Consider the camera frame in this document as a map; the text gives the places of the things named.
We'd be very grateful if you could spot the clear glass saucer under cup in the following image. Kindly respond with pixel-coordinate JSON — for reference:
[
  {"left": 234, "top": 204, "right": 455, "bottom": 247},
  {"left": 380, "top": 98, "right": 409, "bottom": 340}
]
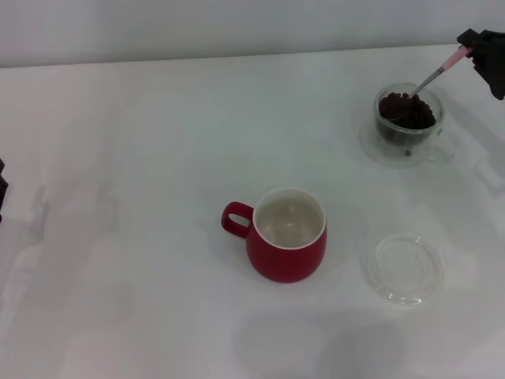
[{"left": 357, "top": 121, "right": 447, "bottom": 170}]

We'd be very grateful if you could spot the clear glass cup with handle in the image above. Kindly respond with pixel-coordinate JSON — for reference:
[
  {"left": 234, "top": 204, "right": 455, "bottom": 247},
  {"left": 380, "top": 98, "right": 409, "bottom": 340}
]
[{"left": 373, "top": 82, "right": 462, "bottom": 163}]

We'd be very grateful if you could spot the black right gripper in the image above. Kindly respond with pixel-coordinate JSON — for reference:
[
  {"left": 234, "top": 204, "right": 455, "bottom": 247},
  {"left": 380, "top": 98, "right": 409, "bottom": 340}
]
[{"left": 456, "top": 28, "right": 505, "bottom": 101}]

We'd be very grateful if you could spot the clear glass dish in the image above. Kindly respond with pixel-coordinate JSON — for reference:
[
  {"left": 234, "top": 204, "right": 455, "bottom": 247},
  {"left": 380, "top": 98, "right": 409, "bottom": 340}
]
[{"left": 360, "top": 232, "right": 446, "bottom": 307}]

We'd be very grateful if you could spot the pink-handled metal spoon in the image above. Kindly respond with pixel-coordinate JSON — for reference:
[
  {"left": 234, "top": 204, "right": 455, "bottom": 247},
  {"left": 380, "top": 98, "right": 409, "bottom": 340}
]
[{"left": 409, "top": 46, "right": 473, "bottom": 99}]

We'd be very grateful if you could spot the heap of coffee beans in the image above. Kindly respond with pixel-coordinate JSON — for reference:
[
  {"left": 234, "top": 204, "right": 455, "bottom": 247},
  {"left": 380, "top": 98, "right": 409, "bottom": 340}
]
[{"left": 377, "top": 91, "right": 437, "bottom": 146}]

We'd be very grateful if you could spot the red ceramic mug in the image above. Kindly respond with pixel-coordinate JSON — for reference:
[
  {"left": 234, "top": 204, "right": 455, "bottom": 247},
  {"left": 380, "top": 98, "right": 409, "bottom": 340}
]
[{"left": 220, "top": 186, "right": 328, "bottom": 284}]

